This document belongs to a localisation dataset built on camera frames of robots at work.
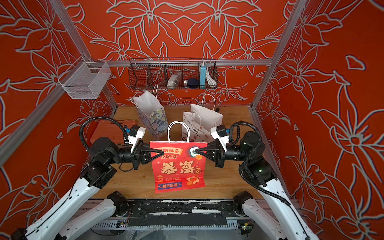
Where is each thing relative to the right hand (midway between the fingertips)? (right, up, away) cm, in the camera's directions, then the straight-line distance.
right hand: (196, 153), depth 53 cm
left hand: (-13, 0, 0) cm, 13 cm away
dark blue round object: (0, +36, +42) cm, 55 cm away
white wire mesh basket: (-68, +37, +38) cm, 86 cm away
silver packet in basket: (-12, +37, +39) cm, 55 cm away
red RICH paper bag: (-6, -6, +4) cm, 9 cm away
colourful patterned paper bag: (-24, +16, +29) cm, 41 cm away
